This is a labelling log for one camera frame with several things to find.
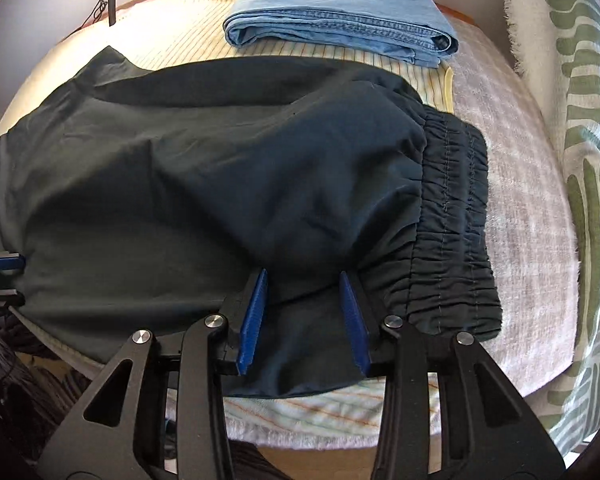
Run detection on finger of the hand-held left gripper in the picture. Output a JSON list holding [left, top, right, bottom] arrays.
[[0, 288, 27, 311], [0, 231, 27, 272]]

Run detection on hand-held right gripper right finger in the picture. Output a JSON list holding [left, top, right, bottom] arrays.
[[339, 270, 567, 480]]

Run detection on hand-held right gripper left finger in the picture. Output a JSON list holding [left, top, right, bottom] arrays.
[[37, 267, 271, 480]]

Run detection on black pants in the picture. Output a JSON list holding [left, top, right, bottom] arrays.
[[0, 45, 504, 402]]

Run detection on pale checked blanket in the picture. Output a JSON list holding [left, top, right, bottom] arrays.
[[165, 4, 583, 461]]

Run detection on yellow striped bed sheet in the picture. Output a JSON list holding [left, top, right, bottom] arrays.
[[0, 0, 456, 443]]

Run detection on green leaf pattern cushion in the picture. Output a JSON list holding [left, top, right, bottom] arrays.
[[502, 0, 600, 457]]

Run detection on folded blue jeans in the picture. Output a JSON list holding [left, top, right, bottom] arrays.
[[223, 0, 461, 69]]

